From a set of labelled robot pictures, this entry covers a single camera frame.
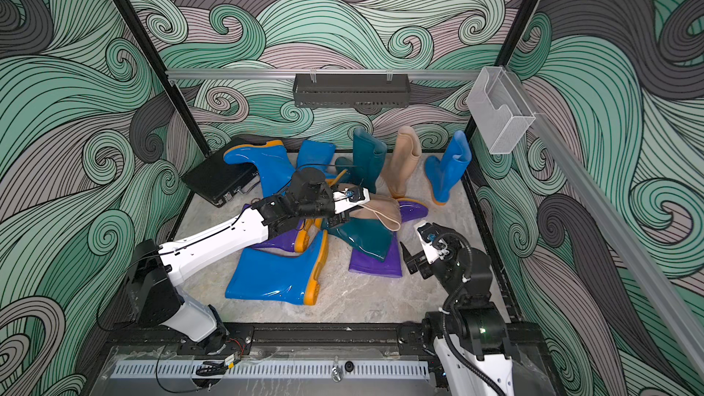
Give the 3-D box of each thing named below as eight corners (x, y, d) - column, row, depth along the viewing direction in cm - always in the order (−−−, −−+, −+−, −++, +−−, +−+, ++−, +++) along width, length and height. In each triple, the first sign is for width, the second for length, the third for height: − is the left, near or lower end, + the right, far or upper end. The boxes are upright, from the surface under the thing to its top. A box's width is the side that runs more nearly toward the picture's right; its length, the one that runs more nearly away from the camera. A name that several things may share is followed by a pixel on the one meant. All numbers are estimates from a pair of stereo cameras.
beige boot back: (390, 202, 105) (401, 156, 85) (387, 173, 115) (395, 126, 95) (410, 202, 105) (425, 156, 85) (404, 173, 115) (417, 126, 95)
